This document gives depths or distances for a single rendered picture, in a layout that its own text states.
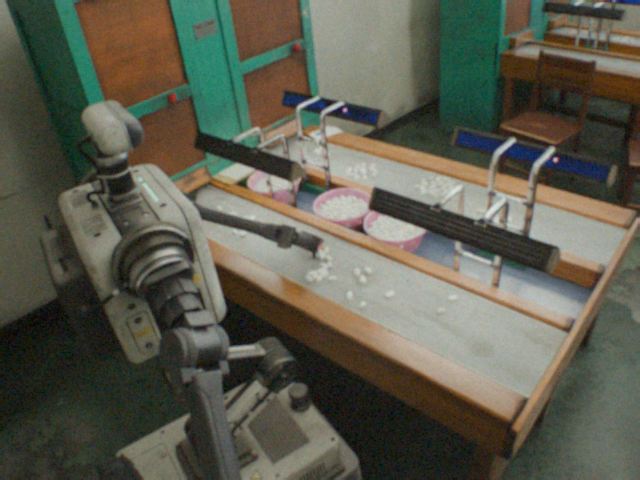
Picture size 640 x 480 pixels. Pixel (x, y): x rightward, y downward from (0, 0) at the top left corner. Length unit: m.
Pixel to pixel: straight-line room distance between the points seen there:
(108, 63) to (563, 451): 2.45
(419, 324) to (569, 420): 1.01
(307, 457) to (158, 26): 1.82
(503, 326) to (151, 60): 1.78
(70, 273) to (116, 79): 1.35
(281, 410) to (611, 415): 1.45
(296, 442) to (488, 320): 0.75
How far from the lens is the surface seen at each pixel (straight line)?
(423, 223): 1.62
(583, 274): 2.04
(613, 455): 2.46
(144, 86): 2.41
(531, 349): 1.70
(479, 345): 1.69
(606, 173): 1.96
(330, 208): 2.32
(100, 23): 2.30
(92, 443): 2.68
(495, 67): 4.43
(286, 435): 1.81
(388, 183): 2.48
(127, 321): 1.14
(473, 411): 1.54
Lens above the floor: 1.97
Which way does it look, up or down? 35 degrees down
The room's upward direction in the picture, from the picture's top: 7 degrees counter-clockwise
